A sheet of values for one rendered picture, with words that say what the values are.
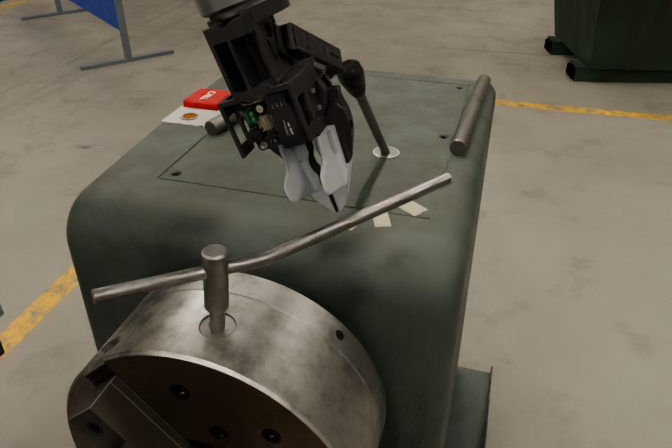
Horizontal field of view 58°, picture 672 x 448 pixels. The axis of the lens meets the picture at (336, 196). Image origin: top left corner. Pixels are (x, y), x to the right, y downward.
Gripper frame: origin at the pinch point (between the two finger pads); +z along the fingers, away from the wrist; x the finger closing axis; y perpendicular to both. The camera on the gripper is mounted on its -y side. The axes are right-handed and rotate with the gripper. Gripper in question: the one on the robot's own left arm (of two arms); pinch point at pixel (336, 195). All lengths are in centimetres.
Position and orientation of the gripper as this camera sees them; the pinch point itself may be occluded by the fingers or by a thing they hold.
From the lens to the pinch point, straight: 60.1
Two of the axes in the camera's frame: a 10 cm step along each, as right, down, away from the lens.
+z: 3.5, 8.5, 3.8
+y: -2.8, 4.9, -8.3
